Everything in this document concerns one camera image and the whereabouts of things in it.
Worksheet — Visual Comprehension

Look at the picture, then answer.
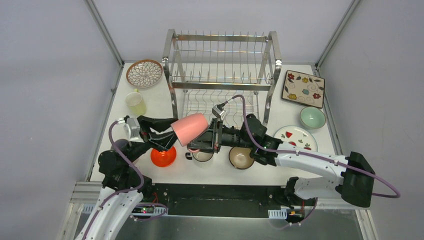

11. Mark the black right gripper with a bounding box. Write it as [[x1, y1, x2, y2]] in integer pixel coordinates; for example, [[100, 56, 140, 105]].
[[187, 117, 256, 153]]

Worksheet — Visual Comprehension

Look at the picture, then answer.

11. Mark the pink mug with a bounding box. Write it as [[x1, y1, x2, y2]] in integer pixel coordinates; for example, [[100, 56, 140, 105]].
[[171, 113, 209, 147]]

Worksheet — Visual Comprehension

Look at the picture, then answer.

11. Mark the mint green bowl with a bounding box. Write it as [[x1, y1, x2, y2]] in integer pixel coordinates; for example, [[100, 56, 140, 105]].
[[299, 106, 327, 129]]

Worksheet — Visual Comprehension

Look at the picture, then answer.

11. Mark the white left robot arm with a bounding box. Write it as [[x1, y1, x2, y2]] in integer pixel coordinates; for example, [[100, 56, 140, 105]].
[[76, 115, 177, 240]]

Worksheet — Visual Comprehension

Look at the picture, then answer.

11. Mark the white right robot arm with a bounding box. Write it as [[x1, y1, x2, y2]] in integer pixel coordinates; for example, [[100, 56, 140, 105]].
[[187, 114, 375, 208]]

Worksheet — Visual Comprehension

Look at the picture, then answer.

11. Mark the stainless steel dish rack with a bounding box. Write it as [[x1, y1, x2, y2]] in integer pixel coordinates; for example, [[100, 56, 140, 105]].
[[162, 29, 282, 128]]

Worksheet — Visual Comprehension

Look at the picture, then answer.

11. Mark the white ribbed mug black rim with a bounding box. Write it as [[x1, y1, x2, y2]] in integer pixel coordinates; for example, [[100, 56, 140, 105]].
[[185, 151, 214, 163]]

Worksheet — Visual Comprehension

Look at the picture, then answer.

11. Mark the orange plastic bowl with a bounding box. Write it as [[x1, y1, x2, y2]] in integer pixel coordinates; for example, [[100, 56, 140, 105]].
[[150, 146, 177, 168]]

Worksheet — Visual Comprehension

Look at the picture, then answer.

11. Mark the beige bowl dark rim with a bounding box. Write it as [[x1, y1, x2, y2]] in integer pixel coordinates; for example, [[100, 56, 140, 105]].
[[228, 147, 255, 170]]

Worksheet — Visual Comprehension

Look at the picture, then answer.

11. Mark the light green mug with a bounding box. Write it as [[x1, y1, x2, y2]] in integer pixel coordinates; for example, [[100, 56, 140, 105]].
[[124, 89, 147, 116]]

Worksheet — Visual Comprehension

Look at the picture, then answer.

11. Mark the brown floral round plate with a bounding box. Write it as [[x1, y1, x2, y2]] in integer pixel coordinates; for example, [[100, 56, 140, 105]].
[[125, 59, 164, 89]]

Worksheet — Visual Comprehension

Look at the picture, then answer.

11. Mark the square floral plate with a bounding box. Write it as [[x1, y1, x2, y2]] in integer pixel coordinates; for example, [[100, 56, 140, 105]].
[[281, 70, 326, 109]]

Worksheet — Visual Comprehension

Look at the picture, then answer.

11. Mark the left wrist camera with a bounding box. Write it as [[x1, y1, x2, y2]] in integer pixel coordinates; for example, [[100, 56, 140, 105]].
[[116, 115, 143, 143]]

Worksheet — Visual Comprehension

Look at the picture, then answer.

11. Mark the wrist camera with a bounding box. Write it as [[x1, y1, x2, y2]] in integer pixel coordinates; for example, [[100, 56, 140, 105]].
[[211, 103, 228, 120], [116, 115, 143, 143]]

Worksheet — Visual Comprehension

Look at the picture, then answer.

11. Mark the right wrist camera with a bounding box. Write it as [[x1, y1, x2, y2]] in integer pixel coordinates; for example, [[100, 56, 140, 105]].
[[211, 103, 228, 120]]

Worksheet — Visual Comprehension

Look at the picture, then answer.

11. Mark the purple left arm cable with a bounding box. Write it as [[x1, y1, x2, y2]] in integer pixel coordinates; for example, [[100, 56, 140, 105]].
[[81, 120, 168, 240]]

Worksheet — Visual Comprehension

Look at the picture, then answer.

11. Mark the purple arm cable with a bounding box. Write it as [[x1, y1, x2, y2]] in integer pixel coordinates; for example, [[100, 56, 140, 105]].
[[81, 120, 168, 240], [223, 94, 401, 199]]

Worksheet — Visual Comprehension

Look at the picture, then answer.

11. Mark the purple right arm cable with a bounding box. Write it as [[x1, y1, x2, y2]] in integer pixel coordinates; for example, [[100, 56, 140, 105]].
[[223, 94, 401, 199]]

